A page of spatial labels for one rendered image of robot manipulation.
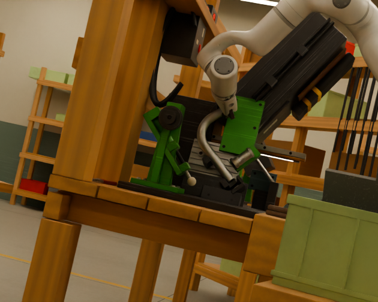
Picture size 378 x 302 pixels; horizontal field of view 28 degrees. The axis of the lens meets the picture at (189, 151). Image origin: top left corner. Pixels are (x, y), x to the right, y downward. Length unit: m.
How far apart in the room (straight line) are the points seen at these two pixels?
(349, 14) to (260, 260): 0.72
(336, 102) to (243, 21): 6.26
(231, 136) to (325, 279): 1.25
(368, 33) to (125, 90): 0.77
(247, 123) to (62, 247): 0.87
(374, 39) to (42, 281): 1.12
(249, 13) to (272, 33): 9.76
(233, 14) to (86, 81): 10.09
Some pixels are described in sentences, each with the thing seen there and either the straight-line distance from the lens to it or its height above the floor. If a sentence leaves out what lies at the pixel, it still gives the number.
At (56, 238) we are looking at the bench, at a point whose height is 0.72.
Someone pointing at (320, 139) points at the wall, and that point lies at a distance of 11.63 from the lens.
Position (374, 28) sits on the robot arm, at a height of 1.48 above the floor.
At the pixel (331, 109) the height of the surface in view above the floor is 1.73.
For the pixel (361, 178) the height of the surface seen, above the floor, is 1.02.
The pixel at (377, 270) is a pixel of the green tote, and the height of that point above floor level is 0.86.
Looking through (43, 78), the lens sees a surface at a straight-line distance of 12.02.
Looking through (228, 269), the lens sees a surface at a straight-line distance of 6.51.
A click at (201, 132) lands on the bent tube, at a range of 2.56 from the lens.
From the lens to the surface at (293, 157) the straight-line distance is 2.69.
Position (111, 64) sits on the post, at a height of 1.20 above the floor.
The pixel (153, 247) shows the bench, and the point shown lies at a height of 0.62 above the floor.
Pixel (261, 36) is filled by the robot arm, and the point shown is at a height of 1.42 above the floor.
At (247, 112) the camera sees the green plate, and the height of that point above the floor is 1.22.
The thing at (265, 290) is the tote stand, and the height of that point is 0.78.
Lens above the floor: 0.94
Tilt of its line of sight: 2 degrees up
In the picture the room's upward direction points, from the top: 13 degrees clockwise
